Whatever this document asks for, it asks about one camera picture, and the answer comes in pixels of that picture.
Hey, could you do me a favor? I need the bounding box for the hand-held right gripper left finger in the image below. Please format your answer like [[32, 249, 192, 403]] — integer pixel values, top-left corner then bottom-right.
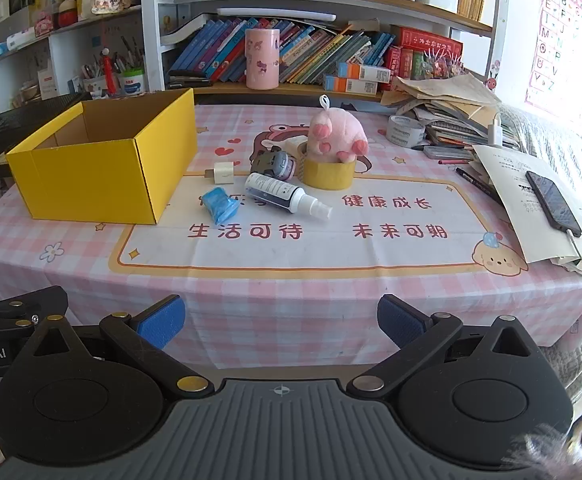
[[21, 294, 216, 403]]

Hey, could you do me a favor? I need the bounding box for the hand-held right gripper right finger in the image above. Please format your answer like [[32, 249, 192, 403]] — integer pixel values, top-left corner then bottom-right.
[[347, 294, 547, 403]]

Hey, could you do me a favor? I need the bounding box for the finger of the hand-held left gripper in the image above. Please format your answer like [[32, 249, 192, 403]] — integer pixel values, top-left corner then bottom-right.
[[0, 286, 69, 331]]

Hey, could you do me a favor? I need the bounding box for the blue packet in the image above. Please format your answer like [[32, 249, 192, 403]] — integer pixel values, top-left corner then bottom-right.
[[200, 186, 239, 226]]

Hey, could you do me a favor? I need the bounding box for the yellow cardboard box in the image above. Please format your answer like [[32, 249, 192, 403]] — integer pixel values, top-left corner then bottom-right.
[[6, 88, 197, 226]]

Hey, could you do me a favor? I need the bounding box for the white staple box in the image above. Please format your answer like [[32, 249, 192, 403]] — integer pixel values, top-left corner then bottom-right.
[[206, 161, 235, 186]]

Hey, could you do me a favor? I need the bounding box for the white spray bottle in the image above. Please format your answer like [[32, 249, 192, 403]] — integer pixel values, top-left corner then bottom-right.
[[244, 172, 333, 222]]

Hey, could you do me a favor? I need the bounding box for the purple toy car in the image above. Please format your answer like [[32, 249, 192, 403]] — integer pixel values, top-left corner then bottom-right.
[[249, 150, 297, 181]]

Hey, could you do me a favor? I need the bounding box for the pink plush toy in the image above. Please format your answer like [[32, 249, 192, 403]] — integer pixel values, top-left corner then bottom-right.
[[306, 95, 369, 165]]

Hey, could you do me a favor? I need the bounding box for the black keyboard piano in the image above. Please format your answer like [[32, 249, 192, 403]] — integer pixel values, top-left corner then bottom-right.
[[0, 91, 92, 171]]

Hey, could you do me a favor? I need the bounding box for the black marker pen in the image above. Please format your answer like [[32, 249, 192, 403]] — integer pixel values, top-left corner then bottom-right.
[[454, 166, 502, 203]]

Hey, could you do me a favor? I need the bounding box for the yellow tape roll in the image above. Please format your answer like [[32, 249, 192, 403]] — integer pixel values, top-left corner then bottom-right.
[[298, 152, 357, 191]]

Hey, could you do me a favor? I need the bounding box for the white paper sheet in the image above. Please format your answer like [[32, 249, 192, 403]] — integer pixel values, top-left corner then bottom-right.
[[471, 144, 582, 266]]

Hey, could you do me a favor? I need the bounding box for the clear pencil case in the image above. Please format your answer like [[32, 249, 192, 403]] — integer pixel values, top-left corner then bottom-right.
[[423, 144, 474, 160]]

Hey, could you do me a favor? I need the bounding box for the clear printed tape roll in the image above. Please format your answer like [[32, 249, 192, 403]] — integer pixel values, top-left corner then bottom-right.
[[387, 115, 427, 148]]

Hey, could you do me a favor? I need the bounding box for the black smartphone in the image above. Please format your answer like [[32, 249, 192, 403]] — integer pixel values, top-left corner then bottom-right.
[[525, 170, 582, 238]]

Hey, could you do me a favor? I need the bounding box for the white charger plug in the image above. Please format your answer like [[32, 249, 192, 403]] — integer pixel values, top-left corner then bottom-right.
[[486, 112, 504, 146]]

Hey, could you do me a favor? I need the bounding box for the fuzzy pompom with silver bead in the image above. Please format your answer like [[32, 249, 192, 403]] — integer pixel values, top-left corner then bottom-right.
[[511, 405, 582, 480]]

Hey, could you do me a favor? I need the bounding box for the pile of books and papers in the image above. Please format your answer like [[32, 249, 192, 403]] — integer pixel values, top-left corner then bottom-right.
[[381, 72, 522, 151]]

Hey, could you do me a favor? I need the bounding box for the white labelled jar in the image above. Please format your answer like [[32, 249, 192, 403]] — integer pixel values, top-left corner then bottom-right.
[[118, 71, 147, 97]]

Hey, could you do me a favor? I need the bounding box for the black stapler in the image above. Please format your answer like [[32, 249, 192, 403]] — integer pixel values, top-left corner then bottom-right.
[[167, 75, 212, 92]]

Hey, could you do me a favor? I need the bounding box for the red tassel pendant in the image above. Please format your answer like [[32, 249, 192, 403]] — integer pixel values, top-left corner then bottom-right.
[[100, 47, 119, 96]]

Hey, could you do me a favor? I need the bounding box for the colourful trinket packet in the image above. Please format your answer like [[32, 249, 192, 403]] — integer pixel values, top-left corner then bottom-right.
[[423, 50, 464, 81]]

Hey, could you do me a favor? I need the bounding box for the pink sticker cylinder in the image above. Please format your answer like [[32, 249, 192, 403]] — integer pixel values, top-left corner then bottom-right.
[[245, 27, 281, 90]]

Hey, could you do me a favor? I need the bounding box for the row of colourful books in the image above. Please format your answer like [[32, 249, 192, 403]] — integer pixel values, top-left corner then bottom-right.
[[168, 17, 397, 86]]

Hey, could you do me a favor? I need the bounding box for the large red book box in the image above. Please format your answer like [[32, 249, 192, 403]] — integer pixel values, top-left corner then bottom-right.
[[396, 26, 464, 56]]

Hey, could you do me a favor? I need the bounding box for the red round doll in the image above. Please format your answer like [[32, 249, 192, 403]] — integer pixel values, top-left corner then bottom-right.
[[58, 0, 79, 28]]

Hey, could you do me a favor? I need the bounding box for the pink alphabet poster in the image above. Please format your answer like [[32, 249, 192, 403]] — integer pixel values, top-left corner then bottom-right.
[[524, 0, 582, 121]]

